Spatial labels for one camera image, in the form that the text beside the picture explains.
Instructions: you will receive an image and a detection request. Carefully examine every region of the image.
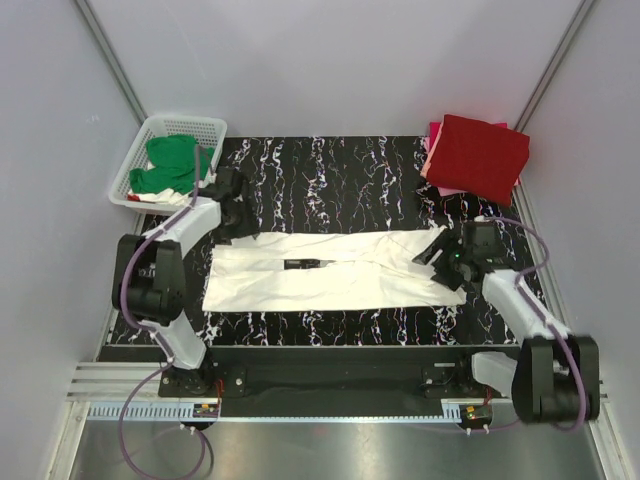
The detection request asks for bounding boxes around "folded red t shirt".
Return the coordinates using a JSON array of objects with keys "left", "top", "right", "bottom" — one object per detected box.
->
[{"left": 428, "top": 113, "right": 531, "bottom": 207}]

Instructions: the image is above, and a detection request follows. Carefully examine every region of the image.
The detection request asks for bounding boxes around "white t shirt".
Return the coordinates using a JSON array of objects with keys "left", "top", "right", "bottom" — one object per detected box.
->
[{"left": 202, "top": 227, "right": 466, "bottom": 313}]

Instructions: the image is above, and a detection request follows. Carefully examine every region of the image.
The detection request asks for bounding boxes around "left aluminium frame post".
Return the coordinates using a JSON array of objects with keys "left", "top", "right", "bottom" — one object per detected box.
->
[{"left": 72, "top": 0, "right": 148, "bottom": 124}]

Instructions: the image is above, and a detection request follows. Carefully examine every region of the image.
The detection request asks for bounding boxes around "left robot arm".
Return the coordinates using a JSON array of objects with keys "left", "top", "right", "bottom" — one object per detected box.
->
[{"left": 112, "top": 169, "right": 259, "bottom": 396}]

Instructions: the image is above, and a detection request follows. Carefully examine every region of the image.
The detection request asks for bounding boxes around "green t shirt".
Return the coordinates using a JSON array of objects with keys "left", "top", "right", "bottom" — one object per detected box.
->
[{"left": 129, "top": 134, "right": 215, "bottom": 194}]

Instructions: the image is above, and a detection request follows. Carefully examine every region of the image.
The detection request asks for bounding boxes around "right aluminium frame post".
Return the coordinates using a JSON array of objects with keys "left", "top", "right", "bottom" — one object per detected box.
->
[{"left": 514, "top": 0, "right": 600, "bottom": 133}]

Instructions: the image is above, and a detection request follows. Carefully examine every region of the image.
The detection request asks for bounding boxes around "red white garment in basket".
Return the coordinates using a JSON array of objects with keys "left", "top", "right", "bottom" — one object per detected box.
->
[{"left": 126, "top": 188, "right": 192, "bottom": 207}]

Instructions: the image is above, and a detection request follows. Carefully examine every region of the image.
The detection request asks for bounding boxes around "aluminium frame post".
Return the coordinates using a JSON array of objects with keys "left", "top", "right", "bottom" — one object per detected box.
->
[
  {"left": 514, "top": 0, "right": 600, "bottom": 133},
  {"left": 72, "top": 0, "right": 148, "bottom": 124}
]

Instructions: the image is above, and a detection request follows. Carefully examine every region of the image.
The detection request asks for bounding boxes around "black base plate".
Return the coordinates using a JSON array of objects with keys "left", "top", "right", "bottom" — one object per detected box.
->
[{"left": 159, "top": 346, "right": 500, "bottom": 413}]

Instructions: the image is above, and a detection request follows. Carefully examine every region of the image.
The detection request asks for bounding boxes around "slotted cable duct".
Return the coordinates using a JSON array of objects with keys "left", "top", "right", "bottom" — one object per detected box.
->
[{"left": 87, "top": 401, "right": 462, "bottom": 424}]

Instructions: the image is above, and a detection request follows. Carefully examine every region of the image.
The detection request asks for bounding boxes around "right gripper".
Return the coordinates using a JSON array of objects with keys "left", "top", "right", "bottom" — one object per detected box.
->
[{"left": 412, "top": 228, "right": 471, "bottom": 292}]

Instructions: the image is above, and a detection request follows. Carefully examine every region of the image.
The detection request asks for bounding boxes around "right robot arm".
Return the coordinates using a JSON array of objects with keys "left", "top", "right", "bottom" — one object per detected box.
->
[{"left": 413, "top": 217, "right": 600, "bottom": 431}]

